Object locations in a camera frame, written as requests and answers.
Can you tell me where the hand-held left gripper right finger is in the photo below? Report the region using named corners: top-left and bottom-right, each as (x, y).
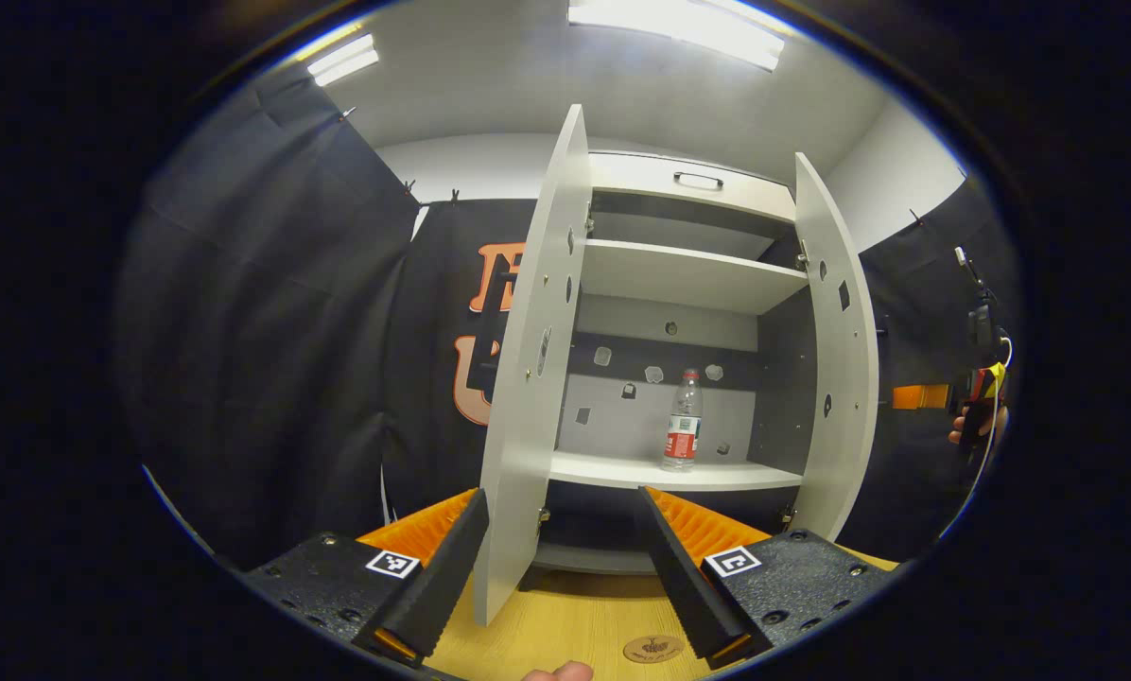
top-left (635, 486), bottom-right (897, 669)

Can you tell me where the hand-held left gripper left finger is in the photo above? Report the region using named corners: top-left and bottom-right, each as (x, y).
top-left (242, 488), bottom-right (490, 666)

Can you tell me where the white cabinet door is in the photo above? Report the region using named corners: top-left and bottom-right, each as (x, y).
top-left (781, 151), bottom-right (880, 543)
top-left (474, 104), bottom-right (593, 627)

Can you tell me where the red label plastic water bottle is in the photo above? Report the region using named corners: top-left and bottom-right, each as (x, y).
top-left (661, 369), bottom-right (705, 473)

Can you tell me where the round wooden coaster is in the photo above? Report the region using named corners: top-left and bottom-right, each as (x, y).
top-left (622, 634), bottom-right (687, 665)

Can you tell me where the white cabinet shelf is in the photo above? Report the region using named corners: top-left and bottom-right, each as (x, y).
top-left (548, 451), bottom-right (805, 494)
top-left (580, 238), bottom-right (809, 316)

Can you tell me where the white cabinet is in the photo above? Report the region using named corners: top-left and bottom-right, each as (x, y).
top-left (474, 104), bottom-right (880, 627)

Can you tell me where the black backdrop cloth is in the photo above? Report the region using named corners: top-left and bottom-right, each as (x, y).
top-left (116, 66), bottom-right (1020, 568)

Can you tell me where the wide ceiling light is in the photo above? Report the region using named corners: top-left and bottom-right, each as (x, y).
top-left (567, 0), bottom-right (785, 73)

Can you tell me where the narrow ceiling light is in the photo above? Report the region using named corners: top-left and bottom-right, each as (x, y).
top-left (305, 34), bottom-right (380, 87)

